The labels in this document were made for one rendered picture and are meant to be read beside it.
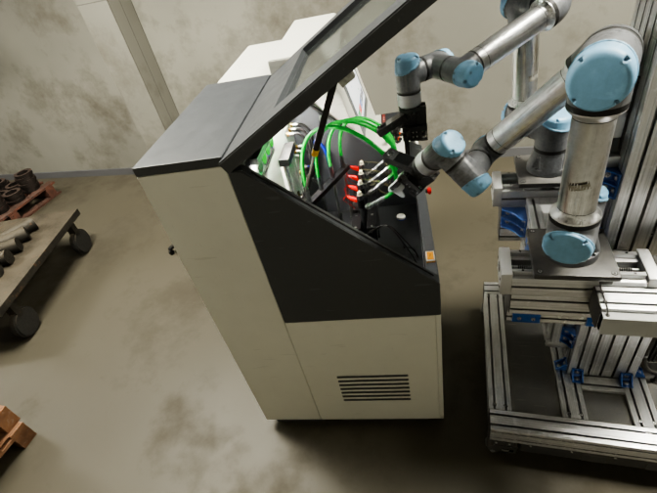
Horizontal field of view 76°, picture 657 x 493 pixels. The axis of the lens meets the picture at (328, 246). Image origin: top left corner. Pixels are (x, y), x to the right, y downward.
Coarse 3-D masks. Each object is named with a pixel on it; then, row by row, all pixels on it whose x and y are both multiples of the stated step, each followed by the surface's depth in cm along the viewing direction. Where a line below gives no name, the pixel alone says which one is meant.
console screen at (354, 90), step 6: (354, 72) 218; (354, 78) 213; (348, 84) 194; (354, 84) 208; (360, 84) 225; (348, 90) 190; (354, 90) 204; (360, 90) 220; (348, 96) 187; (354, 96) 200; (360, 96) 215; (354, 102) 196; (360, 102) 210; (366, 102) 228; (354, 108) 193; (360, 108) 206; (366, 108) 223; (360, 114) 201; (366, 114) 217; (360, 126) 195
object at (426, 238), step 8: (416, 192) 184; (424, 192) 183; (416, 200) 180; (424, 200) 178; (424, 208) 173; (424, 216) 169; (424, 224) 166; (424, 232) 162; (424, 240) 158; (432, 240) 158; (424, 248) 155; (432, 248) 154; (424, 256) 151; (424, 264) 148; (432, 264) 148
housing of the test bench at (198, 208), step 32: (256, 64) 198; (224, 96) 159; (256, 96) 152; (192, 128) 138; (224, 128) 133; (160, 160) 122; (192, 160) 119; (160, 192) 126; (192, 192) 125; (224, 192) 124; (192, 224) 133; (224, 224) 132; (192, 256) 142; (224, 256) 141; (256, 256) 140; (224, 288) 151; (256, 288) 150; (224, 320) 163; (256, 320) 161; (256, 352) 174; (288, 352) 172; (256, 384) 190; (288, 384) 188; (288, 416) 206; (320, 416) 204
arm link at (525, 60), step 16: (512, 0) 136; (528, 0) 131; (512, 16) 138; (528, 48) 143; (512, 64) 151; (528, 64) 147; (512, 80) 155; (528, 80) 151; (512, 96) 158; (528, 96) 154
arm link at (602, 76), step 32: (608, 32) 83; (576, 64) 81; (608, 64) 78; (576, 96) 84; (608, 96) 81; (576, 128) 91; (608, 128) 88; (576, 160) 94; (576, 192) 98; (576, 224) 102; (576, 256) 106
